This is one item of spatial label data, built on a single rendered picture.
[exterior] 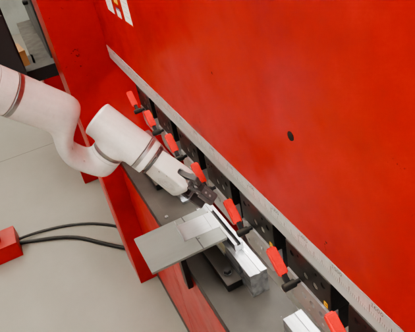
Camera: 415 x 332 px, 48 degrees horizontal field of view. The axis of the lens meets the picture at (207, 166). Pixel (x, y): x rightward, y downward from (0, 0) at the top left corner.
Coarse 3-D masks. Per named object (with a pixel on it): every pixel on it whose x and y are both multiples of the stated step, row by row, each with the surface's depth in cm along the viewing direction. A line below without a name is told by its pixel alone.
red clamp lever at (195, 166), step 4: (192, 164) 131; (196, 164) 131; (192, 168) 131; (196, 168) 131; (200, 168) 132; (196, 172) 131; (200, 172) 131; (200, 176) 130; (204, 176) 131; (204, 180) 130; (212, 188) 130
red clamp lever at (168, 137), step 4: (168, 136) 147; (172, 136) 147; (168, 140) 146; (172, 140) 146; (168, 144) 147; (172, 144) 146; (176, 144) 146; (172, 148) 146; (176, 148) 146; (172, 152) 146; (176, 152) 146; (176, 156) 146; (180, 156) 145; (184, 156) 146; (180, 160) 145
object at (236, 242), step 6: (216, 210) 162; (216, 216) 161; (222, 222) 158; (228, 228) 154; (228, 234) 152; (234, 234) 151; (228, 240) 152; (234, 240) 149; (240, 240) 148; (234, 246) 148; (240, 246) 149
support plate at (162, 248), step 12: (192, 216) 162; (168, 228) 159; (216, 228) 155; (144, 240) 156; (156, 240) 155; (168, 240) 154; (180, 240) 153; (192, 240) 152; (204, 240) 151; (216, 240) 150; (144, 252) 151; (156, 252) 150; (168, 252) 150; (180, 252) 149; (192, 252) 148; (156, 264) 146; (168, 264) 145
